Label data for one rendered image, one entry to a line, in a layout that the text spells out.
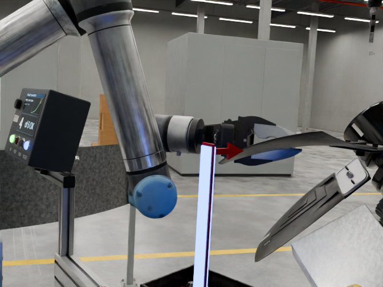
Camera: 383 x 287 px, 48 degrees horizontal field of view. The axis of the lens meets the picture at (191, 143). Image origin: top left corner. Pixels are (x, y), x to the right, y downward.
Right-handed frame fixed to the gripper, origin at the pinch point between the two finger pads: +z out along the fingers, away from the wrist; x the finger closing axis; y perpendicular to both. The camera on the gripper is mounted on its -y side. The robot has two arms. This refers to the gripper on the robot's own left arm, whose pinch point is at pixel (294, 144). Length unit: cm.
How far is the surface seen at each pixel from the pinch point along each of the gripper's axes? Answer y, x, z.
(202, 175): -23.7, 5.7, -10.1
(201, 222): -23.2, 12.1, -9.7
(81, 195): 133, 37, -124
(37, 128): 5, 1, -60
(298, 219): 12.9, 15.4, 1.3
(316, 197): 14.8, 10.5, 4.3
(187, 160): 573, 32, -206
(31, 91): 15, -8, -70
